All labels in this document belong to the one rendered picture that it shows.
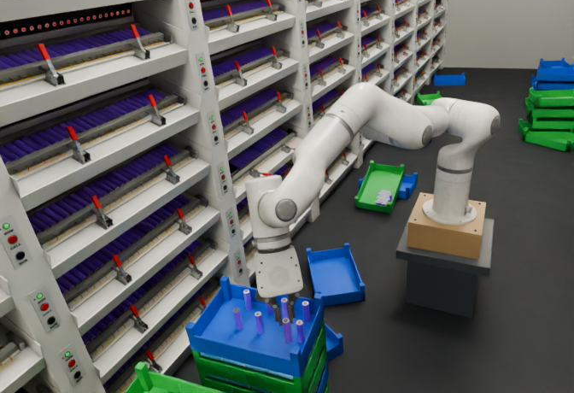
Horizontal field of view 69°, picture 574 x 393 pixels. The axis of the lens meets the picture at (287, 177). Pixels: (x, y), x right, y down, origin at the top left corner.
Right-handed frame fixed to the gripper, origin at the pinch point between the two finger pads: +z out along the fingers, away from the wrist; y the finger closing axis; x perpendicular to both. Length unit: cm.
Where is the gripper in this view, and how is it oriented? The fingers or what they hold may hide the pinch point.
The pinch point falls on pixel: (284, 313)
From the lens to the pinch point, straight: 100.0
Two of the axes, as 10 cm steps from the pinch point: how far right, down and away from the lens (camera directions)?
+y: 9.8, -1.6, 1.0
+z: 1.6, 9.9, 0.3
